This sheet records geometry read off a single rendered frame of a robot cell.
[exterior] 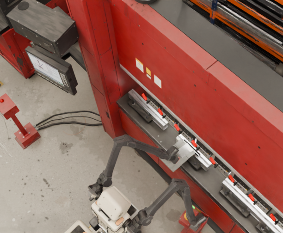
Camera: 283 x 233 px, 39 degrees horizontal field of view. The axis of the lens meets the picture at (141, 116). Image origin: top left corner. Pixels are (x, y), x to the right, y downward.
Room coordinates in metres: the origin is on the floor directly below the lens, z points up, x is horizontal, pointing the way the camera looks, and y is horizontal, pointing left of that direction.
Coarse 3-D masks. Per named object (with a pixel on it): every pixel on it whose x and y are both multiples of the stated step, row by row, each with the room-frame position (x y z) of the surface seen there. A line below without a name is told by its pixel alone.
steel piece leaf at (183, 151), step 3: (180, 147) 1.43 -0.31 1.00; (183, 147) 1.43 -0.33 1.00; (180, 150) 1.41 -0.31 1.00; (183, 150) 1.41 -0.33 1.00; (186, 150) 1.40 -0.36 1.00; (180, 153) 1.38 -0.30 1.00; (183, 153) 1.38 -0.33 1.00; (186, 153) 1.37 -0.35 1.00; (180, 156) 1.35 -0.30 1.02; (183, 156) 1.35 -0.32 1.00
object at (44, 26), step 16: (32, 0) 2.41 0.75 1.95; (16, 16) 2.26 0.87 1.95; (32, 16) 2.24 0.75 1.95; (48, 16) 2.23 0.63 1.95; (64, 16) 2.21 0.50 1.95; (32, 32) 2.12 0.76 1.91; (48, 32) 2.07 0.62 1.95; (64, 32) 2.05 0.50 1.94; (48, 48) 2.04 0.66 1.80; (64, 48) 2.02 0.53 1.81
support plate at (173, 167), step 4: (180, 140) 1.51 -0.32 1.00; (176, 144) 1.47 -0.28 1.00; (180, 144) 1.47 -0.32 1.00; (184, 144) 1.46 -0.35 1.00; (192, 152) 1.38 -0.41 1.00; (188, 156) 1.35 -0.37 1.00; (164, 160) 1.33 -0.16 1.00; (180, 160) 1.31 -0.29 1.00; (184, 160) 1.31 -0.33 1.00; (168, 164) 1.29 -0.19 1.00; (172, 164) 1.29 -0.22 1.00; (176, 164) 1.29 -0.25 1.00; (180, 164) 1.28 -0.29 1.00; (172, 168) 1.25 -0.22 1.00; (176, 168) 1.25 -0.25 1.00
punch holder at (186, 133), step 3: (180, 123) 1.50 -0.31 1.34; (180, 126) 1.50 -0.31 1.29; (183, 126) 1.47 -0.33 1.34; (180, 129) 1.49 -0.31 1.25; (183, 129) 1.47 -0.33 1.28; (186, 129) 1.44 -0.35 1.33; (183, 132) 1.46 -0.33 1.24; (186, 132) 1.44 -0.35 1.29; (189, 132) 1.42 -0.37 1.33; (183, 135) 1.46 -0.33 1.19; (186, 135) 1.43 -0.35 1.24; (189, 135) 1.41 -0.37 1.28; (192, 135) 1.40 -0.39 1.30; (186, 138) 1.43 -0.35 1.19; (189, 138) 1.41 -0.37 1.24; (192, 138) 1.40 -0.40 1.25; (195, 138) 1.43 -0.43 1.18; (189, 141) 1.40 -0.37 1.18
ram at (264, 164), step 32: (128, 32) 1.97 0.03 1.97; (128, 64) 2.01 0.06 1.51; (160, 64) 1.69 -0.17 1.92; (160, 96) 1.69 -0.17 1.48; (192, 96) 1.42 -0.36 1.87; (192, 128) 1.40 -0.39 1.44; (224, 128) 1.18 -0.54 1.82; (256, 128) 1.02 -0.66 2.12; (256, 160) 0.95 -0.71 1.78; (256, 192) 0.86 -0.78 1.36
